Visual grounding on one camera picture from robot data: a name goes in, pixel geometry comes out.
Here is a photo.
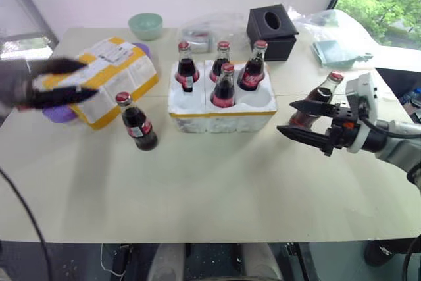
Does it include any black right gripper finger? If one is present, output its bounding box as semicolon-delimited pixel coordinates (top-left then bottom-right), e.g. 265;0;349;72
276;124;333;155
289;99;341;118

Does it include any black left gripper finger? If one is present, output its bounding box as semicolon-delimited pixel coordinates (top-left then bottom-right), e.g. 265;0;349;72
31;86;100;110
31;57;90;77

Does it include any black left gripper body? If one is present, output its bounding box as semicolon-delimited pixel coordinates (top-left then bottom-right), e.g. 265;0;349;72
0;60;34;111

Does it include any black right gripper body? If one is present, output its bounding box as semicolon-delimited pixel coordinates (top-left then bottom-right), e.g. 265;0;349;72
323;92;363;157

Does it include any glass cola bottle red cap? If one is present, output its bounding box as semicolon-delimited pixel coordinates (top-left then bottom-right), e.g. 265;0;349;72
288;70;345;128
209;41;232;84
210;62;236;109
115;91;159;152
236;39;269;92
175;41;201;93

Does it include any white box with yellow tape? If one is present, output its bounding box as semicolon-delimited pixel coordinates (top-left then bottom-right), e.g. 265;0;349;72
34;36;161;131

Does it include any white foam crate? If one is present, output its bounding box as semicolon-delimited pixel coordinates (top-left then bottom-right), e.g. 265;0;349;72
167;59;279;134

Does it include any black tissue box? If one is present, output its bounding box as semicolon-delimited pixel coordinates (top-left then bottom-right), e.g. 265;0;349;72
246;3;300;63

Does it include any purple plastic plate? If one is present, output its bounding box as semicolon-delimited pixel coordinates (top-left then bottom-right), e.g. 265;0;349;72
41;41;153;124

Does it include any pale green folded cloth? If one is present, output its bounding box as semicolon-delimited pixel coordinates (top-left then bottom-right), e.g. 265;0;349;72
310;40;374;68

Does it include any dark storage bin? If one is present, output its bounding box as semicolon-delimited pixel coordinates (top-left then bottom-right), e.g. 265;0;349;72
374;67;421;124

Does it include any pale green bowl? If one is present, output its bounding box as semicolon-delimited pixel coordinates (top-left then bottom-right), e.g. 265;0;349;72
128;12;164;41

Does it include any clear plastic bag with cans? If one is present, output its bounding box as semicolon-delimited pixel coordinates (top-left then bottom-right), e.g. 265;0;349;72
180;12;251;55

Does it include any black object with white print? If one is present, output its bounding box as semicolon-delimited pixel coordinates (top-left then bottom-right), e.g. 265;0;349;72
364;237;421;267

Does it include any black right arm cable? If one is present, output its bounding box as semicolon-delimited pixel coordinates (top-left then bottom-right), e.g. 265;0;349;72
358;109;421;139

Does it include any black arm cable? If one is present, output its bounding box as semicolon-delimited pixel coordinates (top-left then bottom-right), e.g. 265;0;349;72
0;166;54;281
358;109;421;139

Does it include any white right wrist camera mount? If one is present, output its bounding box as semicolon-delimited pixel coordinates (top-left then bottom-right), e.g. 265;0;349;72
344;72;380;155

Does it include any grey window frame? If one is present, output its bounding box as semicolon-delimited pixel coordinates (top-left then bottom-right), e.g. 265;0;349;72
0;0;61;52

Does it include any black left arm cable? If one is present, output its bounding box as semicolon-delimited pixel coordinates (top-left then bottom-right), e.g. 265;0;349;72
0;166;54;281

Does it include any thin white cable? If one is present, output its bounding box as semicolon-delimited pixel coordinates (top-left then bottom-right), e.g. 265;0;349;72
99;243;126;277

